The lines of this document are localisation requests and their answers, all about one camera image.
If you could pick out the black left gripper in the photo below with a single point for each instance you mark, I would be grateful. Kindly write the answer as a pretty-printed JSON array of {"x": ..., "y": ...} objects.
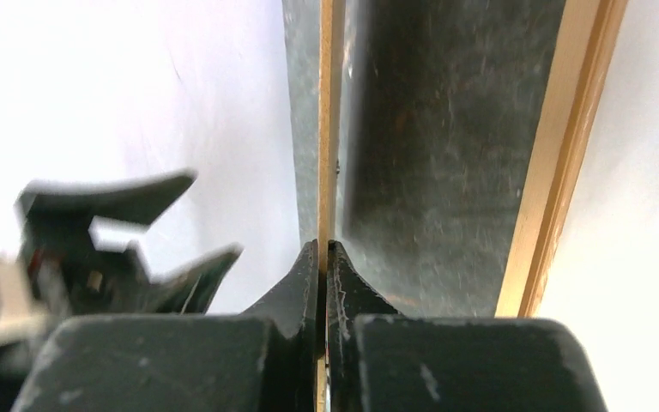
[{"x": 73, "y": 277}]

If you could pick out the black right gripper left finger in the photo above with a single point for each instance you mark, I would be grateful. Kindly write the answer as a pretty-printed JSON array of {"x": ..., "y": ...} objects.
[{"x": 263, "y": 359}]

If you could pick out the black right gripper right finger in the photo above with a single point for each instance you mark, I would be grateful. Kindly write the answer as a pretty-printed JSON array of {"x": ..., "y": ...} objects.
[{"x": 381, "y": 360}]

